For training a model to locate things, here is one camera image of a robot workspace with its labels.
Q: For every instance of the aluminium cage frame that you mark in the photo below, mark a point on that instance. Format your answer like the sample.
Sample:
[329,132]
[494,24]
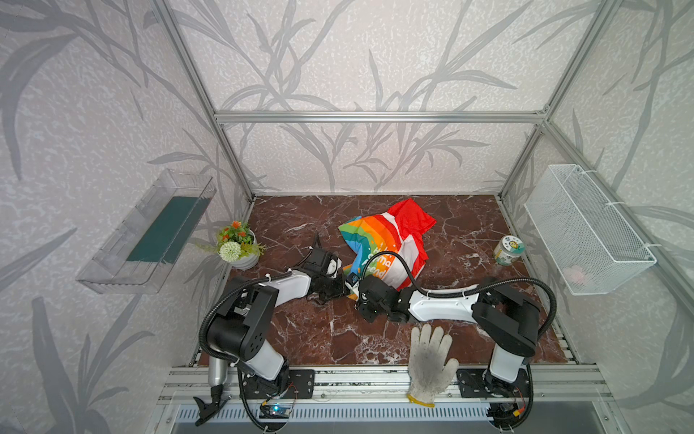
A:
[624,113]

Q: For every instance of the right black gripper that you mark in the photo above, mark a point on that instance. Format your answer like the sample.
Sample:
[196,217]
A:
[366,293]

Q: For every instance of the potted artificial flower plant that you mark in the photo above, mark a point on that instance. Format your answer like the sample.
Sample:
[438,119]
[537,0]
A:
[235,244]

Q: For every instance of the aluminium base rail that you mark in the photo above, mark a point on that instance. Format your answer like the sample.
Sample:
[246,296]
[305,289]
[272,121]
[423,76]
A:
[389,384]

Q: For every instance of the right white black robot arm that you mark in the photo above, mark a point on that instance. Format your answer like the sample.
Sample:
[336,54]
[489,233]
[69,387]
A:
[509,317]

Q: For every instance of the pink object in basket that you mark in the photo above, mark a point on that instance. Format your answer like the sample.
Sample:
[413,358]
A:
[575,275]

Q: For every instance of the green circuit board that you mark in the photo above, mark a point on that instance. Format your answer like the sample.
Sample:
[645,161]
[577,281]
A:
[276,411]

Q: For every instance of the white wire mesh basket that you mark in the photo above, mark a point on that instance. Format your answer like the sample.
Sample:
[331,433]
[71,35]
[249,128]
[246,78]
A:
[579,225]

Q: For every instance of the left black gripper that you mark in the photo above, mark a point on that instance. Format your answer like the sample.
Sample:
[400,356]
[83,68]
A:
[318,259]

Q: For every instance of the white knit work glove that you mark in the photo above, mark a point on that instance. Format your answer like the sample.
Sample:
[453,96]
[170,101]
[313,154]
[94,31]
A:
[430,369]

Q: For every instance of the small green labelled jar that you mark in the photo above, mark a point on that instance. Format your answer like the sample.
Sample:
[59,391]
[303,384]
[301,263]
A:
[508,249]

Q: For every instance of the rainbow striped child jacket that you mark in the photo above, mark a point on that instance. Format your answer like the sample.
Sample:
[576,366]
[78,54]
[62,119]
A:
[386,244]

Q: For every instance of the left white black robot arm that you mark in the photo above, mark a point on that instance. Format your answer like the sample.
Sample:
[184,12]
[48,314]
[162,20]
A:
[235,329]

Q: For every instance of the clear acrylic wall shelf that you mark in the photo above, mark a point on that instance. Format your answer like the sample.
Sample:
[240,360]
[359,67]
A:
[141,253]

